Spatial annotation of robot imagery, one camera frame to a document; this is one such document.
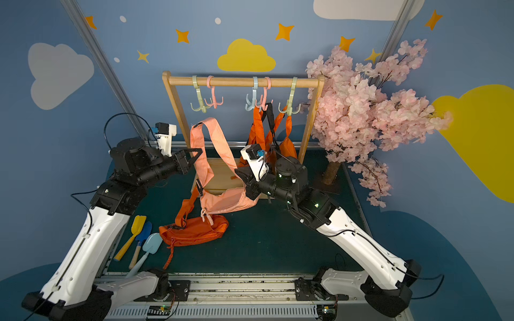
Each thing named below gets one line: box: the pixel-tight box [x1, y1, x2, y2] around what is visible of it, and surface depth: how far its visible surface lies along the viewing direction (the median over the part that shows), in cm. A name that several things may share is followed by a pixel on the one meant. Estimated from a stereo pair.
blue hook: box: [244, 76, 259, 112], surface depth 71 cm
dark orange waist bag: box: [159, 187, 229, 271], surface depth 85 cm
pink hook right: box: [254, 76, 274, 112], surface depth 72 cm
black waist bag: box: [261, 102, 280, 150], surface depth 76 cm
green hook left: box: [190, 74, 211, 114], surface depth 72 cm
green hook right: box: [277, 76, 302, 116], surface depth 70 cm
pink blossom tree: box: [305, 38, 452, 207], surface depth 70 cm
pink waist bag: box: [190, 117, 261, 216], surface depth 66 cm
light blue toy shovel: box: [126, 232, 164, 279], surface depth 86 cm
